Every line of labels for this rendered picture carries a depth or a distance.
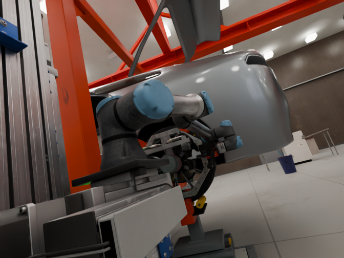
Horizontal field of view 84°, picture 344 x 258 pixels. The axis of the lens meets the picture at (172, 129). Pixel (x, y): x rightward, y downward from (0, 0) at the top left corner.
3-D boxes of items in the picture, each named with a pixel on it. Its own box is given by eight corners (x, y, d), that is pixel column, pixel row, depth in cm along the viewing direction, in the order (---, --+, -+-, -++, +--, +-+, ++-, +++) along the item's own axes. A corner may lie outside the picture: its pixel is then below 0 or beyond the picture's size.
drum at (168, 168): (184, 170, 154) (179, 153, 157) (178, 171, 133) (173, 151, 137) (168, 174, 156) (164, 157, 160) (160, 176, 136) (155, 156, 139)
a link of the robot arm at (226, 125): (212, 125, 126) (217, 140, 124) (228, 118, 121) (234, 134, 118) (216, 125, 133) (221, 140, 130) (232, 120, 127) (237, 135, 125)
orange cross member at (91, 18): (162, 102, 414) (157, 85, 424) (73, 14, 169) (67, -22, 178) (156, 104, 417) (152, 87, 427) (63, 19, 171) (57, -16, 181)
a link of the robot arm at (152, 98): (120, 133, 56) (194, 122, 103) (158, 114, 49) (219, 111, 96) (107, 96, 58) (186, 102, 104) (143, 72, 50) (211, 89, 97)
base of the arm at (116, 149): (132, 162, 52) (125, 128, 55) (89, 176, 56) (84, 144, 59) (156, 161, 66) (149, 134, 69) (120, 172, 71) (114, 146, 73)
